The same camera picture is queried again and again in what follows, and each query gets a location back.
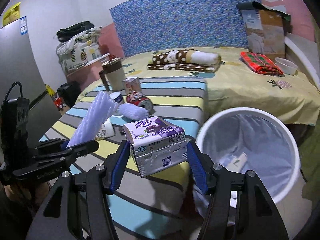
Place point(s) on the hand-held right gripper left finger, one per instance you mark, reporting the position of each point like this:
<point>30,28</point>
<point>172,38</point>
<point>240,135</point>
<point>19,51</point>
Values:
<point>117,166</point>

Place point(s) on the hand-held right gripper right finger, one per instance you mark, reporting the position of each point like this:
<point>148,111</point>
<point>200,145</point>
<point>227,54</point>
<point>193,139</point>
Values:
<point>198,168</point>

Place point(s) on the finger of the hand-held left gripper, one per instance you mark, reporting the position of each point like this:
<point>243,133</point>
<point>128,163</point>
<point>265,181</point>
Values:
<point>80,148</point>
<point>51,144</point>

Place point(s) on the long white foam net sleeve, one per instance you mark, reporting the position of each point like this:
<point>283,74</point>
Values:
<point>92,120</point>

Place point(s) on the purple milk carton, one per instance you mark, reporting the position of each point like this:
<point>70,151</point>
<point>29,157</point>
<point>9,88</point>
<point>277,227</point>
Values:
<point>155,152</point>

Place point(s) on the white plastic cup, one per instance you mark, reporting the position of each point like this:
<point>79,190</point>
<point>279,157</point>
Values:
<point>116,98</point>

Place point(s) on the white trash bin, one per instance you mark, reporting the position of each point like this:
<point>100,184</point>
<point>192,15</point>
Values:
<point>287,192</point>

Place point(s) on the printed paper cup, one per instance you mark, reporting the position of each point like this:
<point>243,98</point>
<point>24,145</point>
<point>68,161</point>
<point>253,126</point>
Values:
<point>107,130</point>

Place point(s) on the white packet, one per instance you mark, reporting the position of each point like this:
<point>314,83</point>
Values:
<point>237,161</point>

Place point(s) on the red package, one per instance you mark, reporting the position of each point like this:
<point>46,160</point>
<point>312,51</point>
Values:
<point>59,102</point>

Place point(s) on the short white foam net sleeve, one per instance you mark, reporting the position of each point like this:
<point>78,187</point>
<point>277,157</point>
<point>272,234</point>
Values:
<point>132,111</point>

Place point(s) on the grey refrigerator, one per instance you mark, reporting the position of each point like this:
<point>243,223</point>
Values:
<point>20,62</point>

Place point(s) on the translucent bin liner bag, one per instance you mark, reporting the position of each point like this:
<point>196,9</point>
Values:
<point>262,142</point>

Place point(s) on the red drink can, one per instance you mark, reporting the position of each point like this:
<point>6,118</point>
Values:
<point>136,98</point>

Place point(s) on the striped table cloth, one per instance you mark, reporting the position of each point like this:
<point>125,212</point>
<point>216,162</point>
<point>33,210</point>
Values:
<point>162,100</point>

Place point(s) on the brown lidded mug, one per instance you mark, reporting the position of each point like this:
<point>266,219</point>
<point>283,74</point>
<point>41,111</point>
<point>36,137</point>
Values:
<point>113,77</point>

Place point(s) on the small orange drink carton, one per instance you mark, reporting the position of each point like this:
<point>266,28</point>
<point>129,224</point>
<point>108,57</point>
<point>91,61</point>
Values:
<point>131,86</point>

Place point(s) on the yellow pineapple bed sheet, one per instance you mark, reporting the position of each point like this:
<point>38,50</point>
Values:
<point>237,92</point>

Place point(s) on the pineapple print quilt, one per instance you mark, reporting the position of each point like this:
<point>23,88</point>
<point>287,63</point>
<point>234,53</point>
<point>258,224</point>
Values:
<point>80,52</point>

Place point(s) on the blue sticker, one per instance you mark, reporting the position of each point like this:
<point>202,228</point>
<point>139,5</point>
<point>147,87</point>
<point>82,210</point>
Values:
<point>23,26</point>

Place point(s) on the brown polka dot blanket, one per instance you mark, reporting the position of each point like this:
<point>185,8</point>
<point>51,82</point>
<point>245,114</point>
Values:
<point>170,57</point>

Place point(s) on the black bag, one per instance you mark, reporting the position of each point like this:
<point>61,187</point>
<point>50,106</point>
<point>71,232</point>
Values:
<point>75,30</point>

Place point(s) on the yellow sticker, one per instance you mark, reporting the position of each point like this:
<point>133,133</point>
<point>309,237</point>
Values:
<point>11,13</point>

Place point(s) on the red plaid cloth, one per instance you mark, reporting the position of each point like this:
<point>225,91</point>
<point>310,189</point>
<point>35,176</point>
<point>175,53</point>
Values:
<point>260,62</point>

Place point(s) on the white bowl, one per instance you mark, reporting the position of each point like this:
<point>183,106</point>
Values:
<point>286,66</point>

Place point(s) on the blue floral mattress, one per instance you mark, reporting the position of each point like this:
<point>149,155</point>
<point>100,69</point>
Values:
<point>187,22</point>

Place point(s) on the cardboard quilt box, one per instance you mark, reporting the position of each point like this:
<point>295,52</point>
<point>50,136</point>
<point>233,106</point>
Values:
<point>265,35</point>

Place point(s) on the white board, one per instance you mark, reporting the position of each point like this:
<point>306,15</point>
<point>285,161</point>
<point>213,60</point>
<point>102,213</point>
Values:
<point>300,52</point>

